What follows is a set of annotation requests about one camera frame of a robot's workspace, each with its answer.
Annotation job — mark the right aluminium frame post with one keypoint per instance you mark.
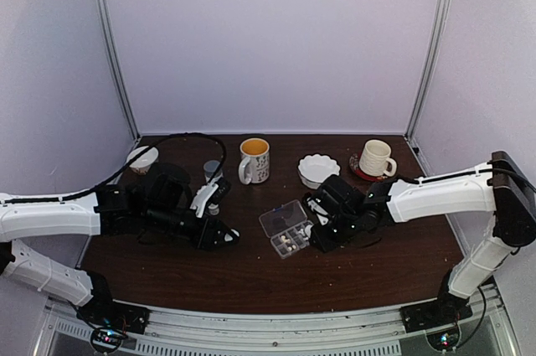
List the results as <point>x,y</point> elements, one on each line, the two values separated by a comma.
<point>432,54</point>

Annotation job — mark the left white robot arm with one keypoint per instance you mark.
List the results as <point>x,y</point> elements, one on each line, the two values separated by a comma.
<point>105,211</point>

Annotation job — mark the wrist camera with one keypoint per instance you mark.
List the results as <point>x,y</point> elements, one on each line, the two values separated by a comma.
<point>210,193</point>
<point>309,203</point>

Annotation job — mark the yellow-inside patterned mug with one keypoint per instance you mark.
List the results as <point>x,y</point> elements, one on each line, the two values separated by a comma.
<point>254,167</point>

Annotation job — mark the clear plastic pill organizer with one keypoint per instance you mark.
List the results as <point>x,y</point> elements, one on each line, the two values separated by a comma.
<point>287,227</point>

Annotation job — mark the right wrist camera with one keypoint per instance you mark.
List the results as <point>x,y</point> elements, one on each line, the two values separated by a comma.
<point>309,203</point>

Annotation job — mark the white ceramic bowl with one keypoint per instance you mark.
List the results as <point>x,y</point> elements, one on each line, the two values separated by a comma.
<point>141,159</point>

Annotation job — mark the aluminium frame post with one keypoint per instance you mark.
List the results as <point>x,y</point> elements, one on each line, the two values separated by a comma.
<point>115,67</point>
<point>432,54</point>

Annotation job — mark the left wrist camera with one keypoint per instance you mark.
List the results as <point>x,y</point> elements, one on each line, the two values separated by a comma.
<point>210,193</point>

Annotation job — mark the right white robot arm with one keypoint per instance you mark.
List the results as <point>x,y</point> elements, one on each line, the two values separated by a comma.
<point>497,186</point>

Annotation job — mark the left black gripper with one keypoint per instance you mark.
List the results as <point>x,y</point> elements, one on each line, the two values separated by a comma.
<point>206,235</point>

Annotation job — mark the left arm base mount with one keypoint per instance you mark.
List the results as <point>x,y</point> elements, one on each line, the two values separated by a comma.
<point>124,318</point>

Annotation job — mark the small white bottle right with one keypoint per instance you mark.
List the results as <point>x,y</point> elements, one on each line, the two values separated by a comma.
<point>213,209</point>

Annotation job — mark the left aluminium frame post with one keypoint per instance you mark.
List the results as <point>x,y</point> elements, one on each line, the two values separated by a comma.
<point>115,67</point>

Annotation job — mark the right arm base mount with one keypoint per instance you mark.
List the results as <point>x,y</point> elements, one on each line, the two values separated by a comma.
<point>433,314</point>

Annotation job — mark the grey-capped orange pill bottle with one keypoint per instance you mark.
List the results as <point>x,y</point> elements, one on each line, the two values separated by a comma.
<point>212,170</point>

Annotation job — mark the front aluminium rail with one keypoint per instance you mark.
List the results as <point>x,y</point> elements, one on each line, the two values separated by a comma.
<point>374,331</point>

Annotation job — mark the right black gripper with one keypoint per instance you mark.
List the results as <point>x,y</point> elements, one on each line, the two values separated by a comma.
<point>324,244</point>

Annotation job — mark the red saucer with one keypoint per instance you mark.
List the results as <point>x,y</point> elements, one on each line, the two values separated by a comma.
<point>353,164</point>

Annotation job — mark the white scalloped dish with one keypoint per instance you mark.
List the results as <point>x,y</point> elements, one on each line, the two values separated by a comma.
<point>314,169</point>

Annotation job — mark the cream ribbed mug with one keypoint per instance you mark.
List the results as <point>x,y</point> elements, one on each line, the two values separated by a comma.
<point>376,159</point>

